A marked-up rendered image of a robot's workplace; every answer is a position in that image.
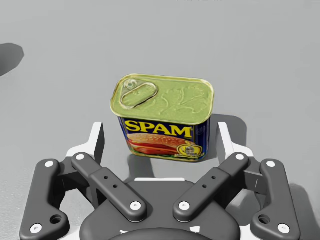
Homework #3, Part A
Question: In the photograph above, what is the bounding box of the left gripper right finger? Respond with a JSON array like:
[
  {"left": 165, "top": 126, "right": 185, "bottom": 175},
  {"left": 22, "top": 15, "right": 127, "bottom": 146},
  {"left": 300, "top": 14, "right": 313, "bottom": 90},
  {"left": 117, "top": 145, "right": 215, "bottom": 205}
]
[{"left": 172, "top": 121, "right": 302, "bottom": 240}]

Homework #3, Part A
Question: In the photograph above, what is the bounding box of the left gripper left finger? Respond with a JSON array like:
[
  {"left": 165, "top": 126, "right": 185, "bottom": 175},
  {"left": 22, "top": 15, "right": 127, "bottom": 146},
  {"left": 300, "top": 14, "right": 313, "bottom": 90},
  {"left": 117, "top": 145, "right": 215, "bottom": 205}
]
[{"left": 19, "top": 121, "right": 149, "bottom": 240}]

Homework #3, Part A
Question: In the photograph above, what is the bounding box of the green and blue rectangular can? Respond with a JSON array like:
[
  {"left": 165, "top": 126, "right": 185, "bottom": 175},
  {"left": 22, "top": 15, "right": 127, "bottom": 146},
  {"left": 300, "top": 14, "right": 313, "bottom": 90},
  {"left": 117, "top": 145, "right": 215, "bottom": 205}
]
[{"left": 110, "top": 73, "right": 216, "bottom": 163}]

